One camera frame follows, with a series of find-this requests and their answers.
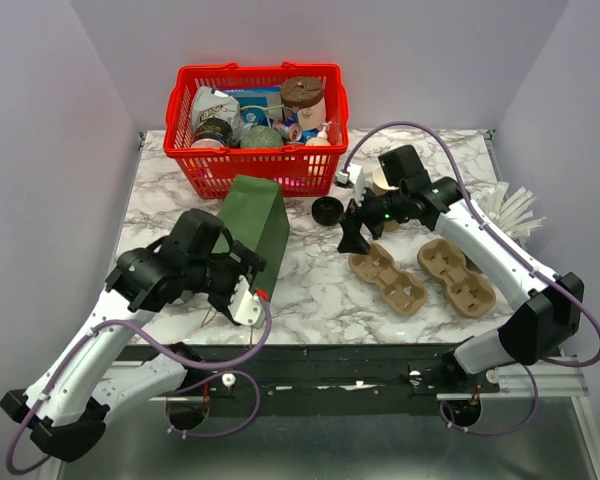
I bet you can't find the brown pulp cup carrier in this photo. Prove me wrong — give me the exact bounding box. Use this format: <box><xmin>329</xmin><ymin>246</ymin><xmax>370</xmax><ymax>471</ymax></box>
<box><xmin>348</xmin><ymin>243</ymin><xmax>428</xmax><ymax>316</ymax></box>

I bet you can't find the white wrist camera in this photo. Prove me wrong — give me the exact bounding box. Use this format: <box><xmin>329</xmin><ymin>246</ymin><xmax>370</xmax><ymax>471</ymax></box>
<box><xmin>228</xmin><ymin>276</ymin><xmax>265</xmax><ymax>329</ymax></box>
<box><xmin>335</xmin><ymin>163</ymin><xmax>366</xmax><ymax>206</ymax></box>

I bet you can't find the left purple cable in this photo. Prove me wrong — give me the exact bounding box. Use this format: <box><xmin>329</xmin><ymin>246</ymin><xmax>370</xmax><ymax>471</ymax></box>
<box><xmin>4</xmin><ymin>294</ymin><xmax>274</xmax><ymax>475</ymax></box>

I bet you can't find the silver snack bag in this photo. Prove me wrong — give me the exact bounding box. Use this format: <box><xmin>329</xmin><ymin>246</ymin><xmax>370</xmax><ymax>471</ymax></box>
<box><xmin>190</xmin><ymin>86</ymin><xmax>244</xmax><ymax>147</ymax></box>

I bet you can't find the purple cable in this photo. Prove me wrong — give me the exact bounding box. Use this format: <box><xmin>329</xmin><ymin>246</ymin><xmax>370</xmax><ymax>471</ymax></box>
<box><xmin>4</xmin><ymin>294</ymin><xmax>274</xmax><ymax>475</ymax></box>
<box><xmin>343</xmin><ymin>120</ymin><xmax>600</xmax><ymax>436</ymax></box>

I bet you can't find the stack of pulp cup carriers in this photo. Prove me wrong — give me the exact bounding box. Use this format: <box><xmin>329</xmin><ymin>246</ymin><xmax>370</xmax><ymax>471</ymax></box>
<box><xmin>417</xmin><ymin>238</ymin><xmax>496</xmax><ymax>318</ymax></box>

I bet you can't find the cork lid beige jar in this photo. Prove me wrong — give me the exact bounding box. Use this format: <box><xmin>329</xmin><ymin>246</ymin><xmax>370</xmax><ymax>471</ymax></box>
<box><xmin>280</xmin><ymin>76</ymin><xmax>326</xmax><ymax>131</ymax></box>

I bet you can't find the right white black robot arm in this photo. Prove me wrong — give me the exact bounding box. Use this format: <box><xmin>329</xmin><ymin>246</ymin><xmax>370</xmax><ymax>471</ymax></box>
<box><xmin>336</xmin><ymin>145</ymin><xmax>584</xmax><ymax>392</ymax></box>

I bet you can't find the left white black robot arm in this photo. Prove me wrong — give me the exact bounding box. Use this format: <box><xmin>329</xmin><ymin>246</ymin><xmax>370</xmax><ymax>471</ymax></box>
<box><xmin>0</xmin><ymin>209</ymin><xmax>272</xmax><ymax>462</ymax></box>

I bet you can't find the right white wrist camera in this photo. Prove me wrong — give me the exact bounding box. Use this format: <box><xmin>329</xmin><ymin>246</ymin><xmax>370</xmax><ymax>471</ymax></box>
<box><xmin>335</xmin><ymin>163</ymin><xmax>366</xmax><ymax>206</ymax></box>

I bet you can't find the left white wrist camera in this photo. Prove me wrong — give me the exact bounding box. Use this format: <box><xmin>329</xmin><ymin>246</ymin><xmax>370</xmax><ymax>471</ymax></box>
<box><xmin>228</xmin><ymin>276</ymin><xmax>265</xmax><ymax>329</ymax></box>

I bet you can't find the green kraft paper bag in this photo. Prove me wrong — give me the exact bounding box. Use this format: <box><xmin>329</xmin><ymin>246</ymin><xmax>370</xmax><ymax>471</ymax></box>
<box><xmin>199</xmin><ymin>174</ymin><xmax>290</xmax><ymax>331</ymax></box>

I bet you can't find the blue box in basket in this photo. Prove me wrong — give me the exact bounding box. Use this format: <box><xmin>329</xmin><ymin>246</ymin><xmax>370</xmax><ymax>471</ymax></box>
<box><xmin>221</xmin><ymin>85</ymin><xmax>284</xmax><ymax>125</ymax></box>

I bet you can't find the aluminium frame rail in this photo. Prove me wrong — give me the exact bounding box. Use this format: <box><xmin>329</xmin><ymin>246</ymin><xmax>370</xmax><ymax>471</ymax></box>
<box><xmin>109</xmin><ymin>354</ymin><xmax>594</xmax><ymax>401</ymax></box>

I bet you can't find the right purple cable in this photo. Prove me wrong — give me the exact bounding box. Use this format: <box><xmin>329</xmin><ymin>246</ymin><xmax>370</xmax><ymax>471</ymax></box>
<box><xmin>343</xmin><ymin>120</ymin><xmax>600</xmax><ymax>436</ymax></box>

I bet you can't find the beige pump bottle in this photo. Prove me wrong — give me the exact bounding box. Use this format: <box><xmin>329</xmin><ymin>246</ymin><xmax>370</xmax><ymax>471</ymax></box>
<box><xmin>303</xmin><ymin>122</ymin><xmax>331</xmax><ymax>147</ymax></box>

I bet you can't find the brown paper coffee cup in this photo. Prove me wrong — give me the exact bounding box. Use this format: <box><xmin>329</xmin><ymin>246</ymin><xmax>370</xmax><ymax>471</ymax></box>
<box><xmin>383</xmin><ymin>220</ymin><xmax>400</xmax><ymax>233</ymax></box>

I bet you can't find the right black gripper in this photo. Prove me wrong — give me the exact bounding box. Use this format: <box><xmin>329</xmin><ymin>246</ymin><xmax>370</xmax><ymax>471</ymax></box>
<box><xmin>337</xmin><ymin>177</ymin><xmax>407</xmax><ymax>255</ymax></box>

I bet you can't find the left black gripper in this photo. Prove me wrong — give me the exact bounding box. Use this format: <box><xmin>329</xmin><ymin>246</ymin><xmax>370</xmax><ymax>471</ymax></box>
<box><xmin>185</xmin><ymin>240</ymin><xmax>267</xmax><ymax>314</ymax></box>

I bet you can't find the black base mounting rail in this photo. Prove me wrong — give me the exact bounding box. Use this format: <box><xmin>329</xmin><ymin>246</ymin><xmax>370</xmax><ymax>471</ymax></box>
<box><xmin>114</xmin><ymin>342</ymin><xmax>501</xmax><ymax>419</ymax></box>

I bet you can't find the stack of black cup lids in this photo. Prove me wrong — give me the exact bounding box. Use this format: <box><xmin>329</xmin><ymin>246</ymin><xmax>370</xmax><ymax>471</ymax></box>
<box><xmin>311</xmin><ymin>196</ymin><xmax>344</xmax><ymax>227</ymax></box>

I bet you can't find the black label tub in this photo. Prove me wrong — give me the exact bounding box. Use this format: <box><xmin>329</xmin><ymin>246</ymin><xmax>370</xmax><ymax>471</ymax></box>
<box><xmin>191</xmin><ymin>118</ymin><xmax>233</xmax><ymax>149</ymax></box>

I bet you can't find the red plastic shopping basket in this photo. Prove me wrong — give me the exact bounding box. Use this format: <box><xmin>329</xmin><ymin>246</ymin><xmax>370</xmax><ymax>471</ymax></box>
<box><xmin>163</xmin><ymin>62</ymin><xmax>349</xmax><ymax>199</ymax></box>

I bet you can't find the red bull drink can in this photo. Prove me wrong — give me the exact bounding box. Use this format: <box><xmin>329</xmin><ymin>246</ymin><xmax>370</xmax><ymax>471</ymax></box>
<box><xmin>271</xmin><ymin>120</ymin><xmax>303</xmax><ymax>142</ymax></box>

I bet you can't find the green round sponge ball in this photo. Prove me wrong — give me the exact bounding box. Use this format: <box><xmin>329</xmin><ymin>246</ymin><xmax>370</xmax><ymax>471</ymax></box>
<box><xmin>240</xmin><ymin>125</ymin><xmax>284</xmax><ymax>149</ymax></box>

